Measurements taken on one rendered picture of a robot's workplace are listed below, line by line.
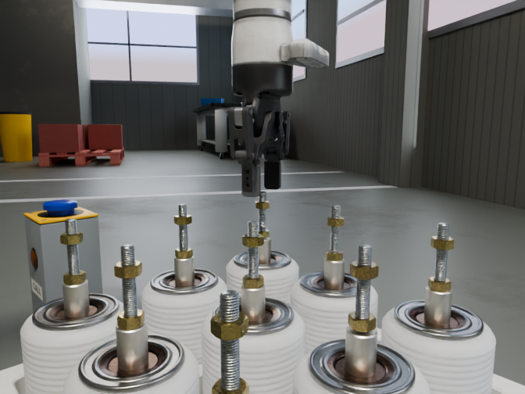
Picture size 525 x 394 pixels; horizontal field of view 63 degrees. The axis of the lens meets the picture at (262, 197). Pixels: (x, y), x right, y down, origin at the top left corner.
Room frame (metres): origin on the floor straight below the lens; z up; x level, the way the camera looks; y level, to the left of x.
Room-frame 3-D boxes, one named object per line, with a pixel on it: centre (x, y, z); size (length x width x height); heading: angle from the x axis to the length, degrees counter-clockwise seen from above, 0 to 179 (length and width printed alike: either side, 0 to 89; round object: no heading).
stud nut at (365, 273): (0.29, -0.07, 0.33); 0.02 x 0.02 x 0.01; 39
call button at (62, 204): (0.54, 0.26, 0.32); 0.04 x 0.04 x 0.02
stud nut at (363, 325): (0.29, -0.07, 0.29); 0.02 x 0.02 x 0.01; 39
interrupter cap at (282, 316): (0.37, 0.01, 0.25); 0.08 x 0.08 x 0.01
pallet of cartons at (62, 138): (5.37, 2.20, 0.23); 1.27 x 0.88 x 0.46; 18
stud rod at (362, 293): (0.29, -0.07, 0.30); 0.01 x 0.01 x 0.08
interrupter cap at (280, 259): (0.54, 0.00, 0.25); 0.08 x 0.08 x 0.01
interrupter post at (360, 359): (0.29, -0.07, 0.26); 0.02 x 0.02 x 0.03
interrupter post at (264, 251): (0.54, 0.00, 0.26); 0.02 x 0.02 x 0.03
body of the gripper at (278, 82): (0.54, 0.00, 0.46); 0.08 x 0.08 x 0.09
